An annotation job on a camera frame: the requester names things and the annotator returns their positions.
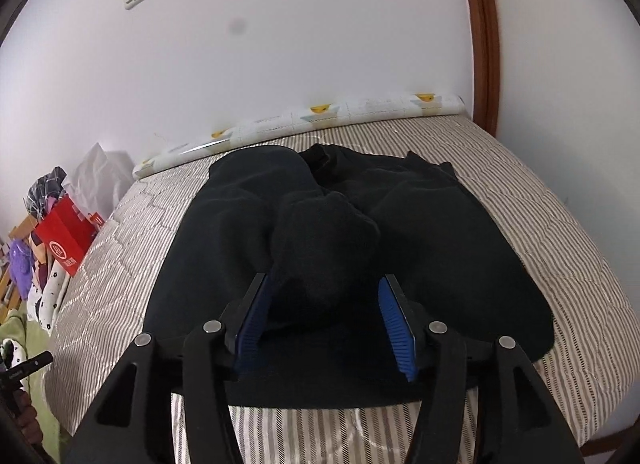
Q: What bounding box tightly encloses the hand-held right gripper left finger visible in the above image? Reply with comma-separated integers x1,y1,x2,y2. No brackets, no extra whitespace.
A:
62,273,273,464

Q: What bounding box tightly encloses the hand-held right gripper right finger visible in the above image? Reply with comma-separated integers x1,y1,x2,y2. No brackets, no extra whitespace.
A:
377,274,583,464

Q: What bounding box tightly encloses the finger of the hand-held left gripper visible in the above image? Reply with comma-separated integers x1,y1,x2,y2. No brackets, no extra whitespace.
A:
0,350,54,386

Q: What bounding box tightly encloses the black sweater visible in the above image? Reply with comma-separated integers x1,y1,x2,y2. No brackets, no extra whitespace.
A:
142,143,555,410

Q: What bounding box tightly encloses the person's left hand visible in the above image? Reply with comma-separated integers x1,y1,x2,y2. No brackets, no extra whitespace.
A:
12,388,45,450

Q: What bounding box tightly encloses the green blanket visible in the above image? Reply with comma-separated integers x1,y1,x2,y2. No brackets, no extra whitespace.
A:
0,309,71,464

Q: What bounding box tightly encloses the white black-spotted cushion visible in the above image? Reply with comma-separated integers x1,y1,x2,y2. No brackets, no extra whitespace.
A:
27,259,71,332

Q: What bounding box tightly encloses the purple plush item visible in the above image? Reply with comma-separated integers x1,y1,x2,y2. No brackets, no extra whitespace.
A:
10,239,35,290

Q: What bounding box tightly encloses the red paper bag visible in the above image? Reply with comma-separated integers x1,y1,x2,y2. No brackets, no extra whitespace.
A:
34,194,106,277

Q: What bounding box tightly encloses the dark plaid cloth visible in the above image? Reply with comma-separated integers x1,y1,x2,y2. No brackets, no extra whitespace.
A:
22,167,68,220

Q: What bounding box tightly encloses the striped quilted mattress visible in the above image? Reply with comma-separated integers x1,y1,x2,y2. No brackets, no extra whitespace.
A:
42,114,640,464

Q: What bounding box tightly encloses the white plastic bag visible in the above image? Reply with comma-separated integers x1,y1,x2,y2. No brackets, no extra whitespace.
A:
62,143,138,220

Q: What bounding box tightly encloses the rolled floral plastic sheet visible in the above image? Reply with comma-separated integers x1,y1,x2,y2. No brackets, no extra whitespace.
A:
132,93,468,180

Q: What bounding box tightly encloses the brown wooden bed frame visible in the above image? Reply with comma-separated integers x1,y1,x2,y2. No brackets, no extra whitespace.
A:
582,419,640,461

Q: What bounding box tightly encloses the brown wooden door frame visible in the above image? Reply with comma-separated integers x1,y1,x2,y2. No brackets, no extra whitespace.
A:
454,0,502,137

